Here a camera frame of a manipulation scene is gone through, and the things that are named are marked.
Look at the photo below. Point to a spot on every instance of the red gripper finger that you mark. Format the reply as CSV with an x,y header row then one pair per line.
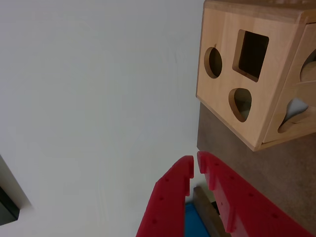
x,y
242,207
165,205

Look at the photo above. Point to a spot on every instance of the blue plastic object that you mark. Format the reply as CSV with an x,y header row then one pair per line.
x,y
192,222

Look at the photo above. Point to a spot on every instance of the wooden shape sorter box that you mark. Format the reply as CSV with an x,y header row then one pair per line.
x,y
222,37

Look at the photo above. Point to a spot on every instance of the black wall panel edge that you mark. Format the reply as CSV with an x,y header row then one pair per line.
x,y
7,205

